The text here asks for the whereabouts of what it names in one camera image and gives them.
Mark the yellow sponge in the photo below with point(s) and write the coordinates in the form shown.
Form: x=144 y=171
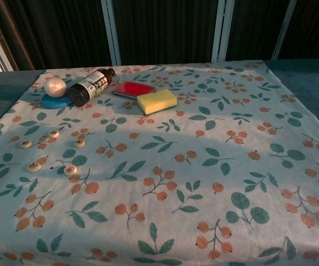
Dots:
x=155 y=102

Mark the blue round disc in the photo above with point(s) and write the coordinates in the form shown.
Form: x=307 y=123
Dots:
x=51 y=103

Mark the brown bottle with label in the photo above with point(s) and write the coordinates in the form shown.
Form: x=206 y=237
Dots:
x=90 y=84

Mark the dark ribbed screen panel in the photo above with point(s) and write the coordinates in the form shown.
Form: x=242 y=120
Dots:
x=317 y=27
x=65 y=30
x=167 y=30
x=253 y=27

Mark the floral berry print tablecloth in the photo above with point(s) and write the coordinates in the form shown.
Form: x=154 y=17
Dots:
x=176 y=180

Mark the white chess piece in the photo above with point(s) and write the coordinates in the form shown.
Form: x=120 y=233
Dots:
x=33 y=167
x=53 y=133
x=25 y=144
x=70 y=169
x=79 y=143

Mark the red flat box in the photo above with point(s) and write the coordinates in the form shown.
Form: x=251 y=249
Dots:
x=132 y=88

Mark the white ball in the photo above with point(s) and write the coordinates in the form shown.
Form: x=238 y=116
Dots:
x=54 y=87

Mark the white chess piece front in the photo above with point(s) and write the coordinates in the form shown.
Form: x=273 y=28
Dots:
x=70 y=169

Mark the white chess piece top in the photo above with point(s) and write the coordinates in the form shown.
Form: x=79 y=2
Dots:
x=53 y=133

